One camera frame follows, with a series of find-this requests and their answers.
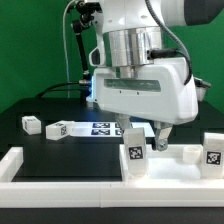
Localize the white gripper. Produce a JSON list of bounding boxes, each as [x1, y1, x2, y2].
[[93, 58, 198, 151]]

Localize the white square tabletop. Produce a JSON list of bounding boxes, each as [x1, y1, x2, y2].
[[118, 143, 224, 183]]

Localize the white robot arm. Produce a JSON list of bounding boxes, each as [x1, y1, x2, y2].
[[85, 0, 224, 151]]

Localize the white fiducial tag sheet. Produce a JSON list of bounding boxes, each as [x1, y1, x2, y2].
[[71, 122, 154, 137]]

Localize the white U-shaped obstacle fence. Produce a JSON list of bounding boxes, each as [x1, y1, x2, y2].
[[0, 147, 224, 208]]

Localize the black cables at base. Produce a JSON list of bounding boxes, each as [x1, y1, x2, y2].
[[34, 78, 93, 99]]

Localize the white cable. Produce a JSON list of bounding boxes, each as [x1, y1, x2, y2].
[[62, 0, 78, 98]]

